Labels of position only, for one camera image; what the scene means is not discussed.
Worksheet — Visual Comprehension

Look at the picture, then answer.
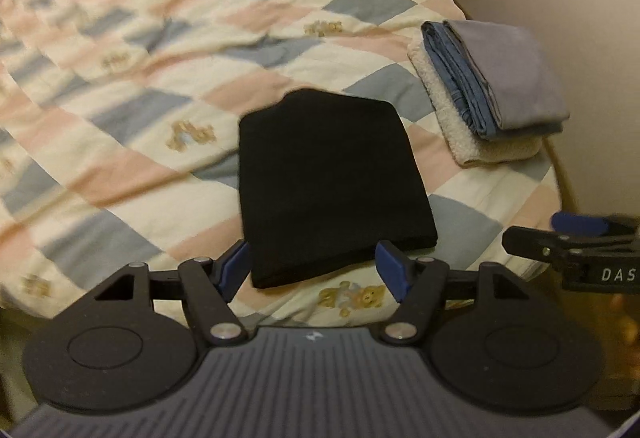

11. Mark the grey folded cloth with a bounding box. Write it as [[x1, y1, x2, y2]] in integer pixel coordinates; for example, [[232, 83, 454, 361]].
[[446, 20, 570, 130]]

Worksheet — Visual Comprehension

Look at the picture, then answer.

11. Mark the white fleece folded cloth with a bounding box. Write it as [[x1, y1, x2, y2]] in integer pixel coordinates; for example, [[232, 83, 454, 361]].
[[406, 39, 544, 170]]

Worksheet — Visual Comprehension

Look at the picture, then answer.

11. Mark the black garment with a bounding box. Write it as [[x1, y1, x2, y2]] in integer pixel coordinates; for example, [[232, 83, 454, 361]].
[[239, 89, 438, 290]]

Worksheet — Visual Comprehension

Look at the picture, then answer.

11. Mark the blue folded cloth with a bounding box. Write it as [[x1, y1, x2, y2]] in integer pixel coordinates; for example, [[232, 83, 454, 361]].
[[421, 21, 563, 141]]

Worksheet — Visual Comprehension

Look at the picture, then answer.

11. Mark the checkered patchwork quilt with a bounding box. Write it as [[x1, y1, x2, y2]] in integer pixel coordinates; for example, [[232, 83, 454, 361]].
[[1, 0, 560, 318]]

